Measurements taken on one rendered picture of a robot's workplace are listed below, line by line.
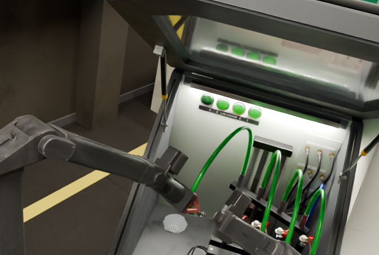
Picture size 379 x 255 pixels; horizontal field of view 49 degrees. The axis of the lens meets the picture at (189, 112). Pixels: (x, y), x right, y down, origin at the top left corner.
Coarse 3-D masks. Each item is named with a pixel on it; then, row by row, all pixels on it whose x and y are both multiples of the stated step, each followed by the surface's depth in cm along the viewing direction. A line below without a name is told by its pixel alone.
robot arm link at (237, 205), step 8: (232, 192) 123; (240, 192) 121; (232, 200) 120; (240, 200) 119; (248, 200) 119; (232, 208) 118; (240, 208) 118; (216, 216) 115; (224, 216) 113; (240, 216) 118
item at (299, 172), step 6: (294, 174) 139; (300, 174) 130; (294, 180) 141; (300, 180) 128; (288, 186) 144; (300, 186) 126; (288, 192) 146; (300, 192) 125; (300, 198) 124; (282, 204) 148; (282, 210) 150; (294, 210) 122; (294, 216) 122; (294, 222) 122; (288, 234) 122; (288, 240) 122
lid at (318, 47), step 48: (144, 0) 68; (192, 0) 60; (240, 0) 58; (288, 0) 57; (336, 0) 60; (192, 48) 112; (240, 48) 93; (288, 48) 80; (336, 48) 64; (288, 96) 144; (336, 96) 125
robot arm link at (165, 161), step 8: (168, 152) 115; (176, 152) 114; (160, 160) 114; (168, 160) 113; (176, 160) 115; (184, 160) 116; (168, 168) 112; (176, 168) 115; (160, 176) 108; (160, 184) 109
